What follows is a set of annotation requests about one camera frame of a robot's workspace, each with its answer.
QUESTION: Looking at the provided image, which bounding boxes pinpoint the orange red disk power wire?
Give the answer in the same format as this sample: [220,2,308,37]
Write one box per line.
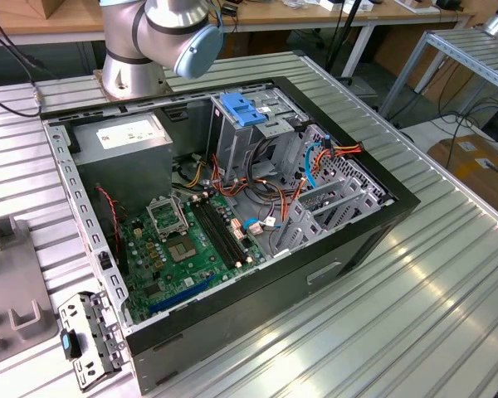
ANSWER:
[280,140,365,221]

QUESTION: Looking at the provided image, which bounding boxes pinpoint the grey metal disk bay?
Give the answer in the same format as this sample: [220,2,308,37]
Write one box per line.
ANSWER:
[269,123,398,257]

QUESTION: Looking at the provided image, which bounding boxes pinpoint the black RAM slot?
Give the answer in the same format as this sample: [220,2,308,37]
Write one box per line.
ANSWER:
[207,197,251,262]
[198,201,239,266]
[193,201,233,269]
[203,199,245,265]

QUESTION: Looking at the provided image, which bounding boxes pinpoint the grey metal drive cage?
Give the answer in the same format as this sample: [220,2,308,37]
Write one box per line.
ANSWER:
[206,87,312,186]

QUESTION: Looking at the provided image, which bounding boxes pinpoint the green motherboard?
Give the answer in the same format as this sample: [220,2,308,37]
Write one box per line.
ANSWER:
[118,192,271,324]

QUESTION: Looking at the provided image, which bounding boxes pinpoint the CPU socket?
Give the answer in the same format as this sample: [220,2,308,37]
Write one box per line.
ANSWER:
[165,235,200,265]

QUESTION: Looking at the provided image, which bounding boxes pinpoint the blue plastic drive latch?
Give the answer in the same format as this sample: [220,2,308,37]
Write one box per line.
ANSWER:
[218,92,270,129]

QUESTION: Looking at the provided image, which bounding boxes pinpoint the black open PC case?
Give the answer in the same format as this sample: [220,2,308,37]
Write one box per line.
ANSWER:
[38,75,422,396]

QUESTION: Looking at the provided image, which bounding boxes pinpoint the blue expansion slot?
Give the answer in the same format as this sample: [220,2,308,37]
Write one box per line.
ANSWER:
[149,275,212,314]

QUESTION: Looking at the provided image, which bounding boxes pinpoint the grey power supply box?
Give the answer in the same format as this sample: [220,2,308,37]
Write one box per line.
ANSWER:
[68,112,174,216]

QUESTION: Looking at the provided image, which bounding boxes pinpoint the wooden desk with white legs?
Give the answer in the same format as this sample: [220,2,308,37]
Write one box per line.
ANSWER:
[0,0,476,80]

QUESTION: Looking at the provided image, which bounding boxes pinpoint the cardboard box with labels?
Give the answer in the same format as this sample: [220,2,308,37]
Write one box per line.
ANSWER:
[426,133,498,213]

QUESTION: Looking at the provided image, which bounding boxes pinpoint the black latch with blue tab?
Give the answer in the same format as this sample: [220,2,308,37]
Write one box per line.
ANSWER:
[60,329,83,360]

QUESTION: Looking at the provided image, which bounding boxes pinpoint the grey part rack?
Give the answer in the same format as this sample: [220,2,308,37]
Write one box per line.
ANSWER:
[0,215,60,368]

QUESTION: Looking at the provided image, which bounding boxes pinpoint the plain brown box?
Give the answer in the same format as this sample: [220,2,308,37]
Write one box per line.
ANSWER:
[39,0,101,21]

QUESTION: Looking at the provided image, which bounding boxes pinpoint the orange red wire bundle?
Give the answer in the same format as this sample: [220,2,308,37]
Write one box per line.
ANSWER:
[210,153,290,208]

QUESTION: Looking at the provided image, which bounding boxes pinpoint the blue wire with white label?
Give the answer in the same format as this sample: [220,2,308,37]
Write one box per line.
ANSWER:
[241,216,280,236]

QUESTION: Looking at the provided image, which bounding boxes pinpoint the black cable bundle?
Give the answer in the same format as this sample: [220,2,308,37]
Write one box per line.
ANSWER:
[248,136,283,200]

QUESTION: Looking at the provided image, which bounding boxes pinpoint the yellow power wires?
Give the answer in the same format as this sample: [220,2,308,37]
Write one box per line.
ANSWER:
[172,153,217,192]

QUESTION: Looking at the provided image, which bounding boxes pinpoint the blue SATA wire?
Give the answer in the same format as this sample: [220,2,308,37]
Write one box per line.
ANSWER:
[304,138,333,190]

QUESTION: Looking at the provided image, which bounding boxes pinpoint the thin wire locking lever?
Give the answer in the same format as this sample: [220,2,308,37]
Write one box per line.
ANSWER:
[170,193,193,235]

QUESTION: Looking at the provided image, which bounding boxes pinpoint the metal socket cover frame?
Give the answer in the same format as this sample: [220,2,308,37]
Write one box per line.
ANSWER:
[145,194,191,242]

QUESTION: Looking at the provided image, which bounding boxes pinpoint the grey metal slot bracket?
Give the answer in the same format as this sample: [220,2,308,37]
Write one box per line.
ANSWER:
[56,289,129,393]

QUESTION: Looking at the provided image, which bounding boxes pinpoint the black cable with silver plug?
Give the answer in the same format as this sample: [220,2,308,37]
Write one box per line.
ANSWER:
[0,82,42,118]

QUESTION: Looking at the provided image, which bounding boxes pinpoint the black cable with metal sleeve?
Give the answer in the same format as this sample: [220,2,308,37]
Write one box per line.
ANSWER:
[0,22,61,80]

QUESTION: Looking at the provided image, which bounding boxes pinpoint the metal slat table with frame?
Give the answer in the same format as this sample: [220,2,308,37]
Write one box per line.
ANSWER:
[378,25,498,121]

